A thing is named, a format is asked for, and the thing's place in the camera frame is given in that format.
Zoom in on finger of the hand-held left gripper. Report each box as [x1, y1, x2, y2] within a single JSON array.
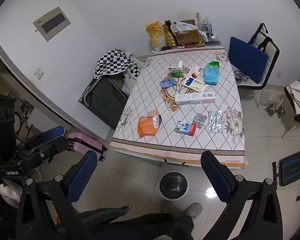
[[24, 126, 65, 147], [17, 136, 69, 161]]

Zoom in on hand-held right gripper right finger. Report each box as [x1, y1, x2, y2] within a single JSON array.
[[201, 150, 283, 240]]

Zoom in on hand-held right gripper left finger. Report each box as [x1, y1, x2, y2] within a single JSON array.
[[15, 150, 98, 240]]

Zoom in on white round trash bin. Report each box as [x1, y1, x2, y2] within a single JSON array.
[[159, 170, 188, 200]]

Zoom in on beige white medicine box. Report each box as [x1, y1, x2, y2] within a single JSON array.
[[182, 77, 207, 92]]

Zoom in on blue glove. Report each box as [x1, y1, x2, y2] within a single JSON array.
[[159, 79, 177, 88]]

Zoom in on person's left hand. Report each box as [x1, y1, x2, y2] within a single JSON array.
[[0, 168, 42, 208]]

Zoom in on pink suitcase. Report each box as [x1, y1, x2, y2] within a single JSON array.
[[67, 131, 108, 162]]

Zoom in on grey slipper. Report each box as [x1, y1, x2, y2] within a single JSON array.
[[184, 202, 203, 218]]

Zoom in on large silver blister pack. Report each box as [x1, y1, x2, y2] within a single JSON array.
[[208, 110, 224, 133]]

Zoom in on small silver blister pack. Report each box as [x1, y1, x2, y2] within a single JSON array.
[[193, 113, 207, 128]]

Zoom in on dark folding cot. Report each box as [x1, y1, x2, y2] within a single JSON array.
[[78, 76, 129, 130]]

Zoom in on black blue board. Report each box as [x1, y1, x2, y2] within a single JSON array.
[[272, 149, 300, 187]]

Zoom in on person's leg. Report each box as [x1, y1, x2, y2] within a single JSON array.
[[77, 205, 196, 240]]

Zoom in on patterned tablecloth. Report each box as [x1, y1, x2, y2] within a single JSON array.
[[109, 45, 249, 168]]

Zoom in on long white box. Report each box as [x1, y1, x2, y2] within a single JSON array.
[[174, 92, 216, 106]]

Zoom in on orange packet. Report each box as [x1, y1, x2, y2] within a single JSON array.
[[137, 109, 162, 137]]

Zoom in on metal dumbbell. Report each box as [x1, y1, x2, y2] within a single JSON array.
[[265, 102, 286, 118]]

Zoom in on black white checkered cloth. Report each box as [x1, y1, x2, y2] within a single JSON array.
[[94, 49, 140, 78]]

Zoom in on teal bag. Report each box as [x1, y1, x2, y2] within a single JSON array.
[[204, 60, 220, 85]]

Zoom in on white box with striped print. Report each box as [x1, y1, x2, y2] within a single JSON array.
[[184, 65, 204, 80]]

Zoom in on green medicine box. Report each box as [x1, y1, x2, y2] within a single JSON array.
[[168, 69, 184, 78]]

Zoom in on chair with towel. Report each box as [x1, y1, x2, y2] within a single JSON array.
[[282, 70, 300, 138]]

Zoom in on white box with green stripe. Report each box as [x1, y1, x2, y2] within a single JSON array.
[[168, 61, 184, 71]]

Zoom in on white black chair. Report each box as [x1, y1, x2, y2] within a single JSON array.
[[236, 23, 280, 108]]

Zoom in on yellow snack bag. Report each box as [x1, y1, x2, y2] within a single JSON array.
[[146, 21, 165, 52]]

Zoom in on cardboard box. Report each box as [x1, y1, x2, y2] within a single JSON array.
[[171, 19, 200, 46]]

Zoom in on golden bottle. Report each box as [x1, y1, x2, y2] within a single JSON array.
[[164, 20, 178, 48]]

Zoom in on white plastic bag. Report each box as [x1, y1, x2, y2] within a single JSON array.
[[170, 21, 199, 33]]

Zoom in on wall switch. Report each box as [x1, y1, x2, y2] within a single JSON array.
[[33, 67, 45, 80]]

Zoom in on beige wall panel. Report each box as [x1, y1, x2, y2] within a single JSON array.
[[32, 7, 72, 42]]

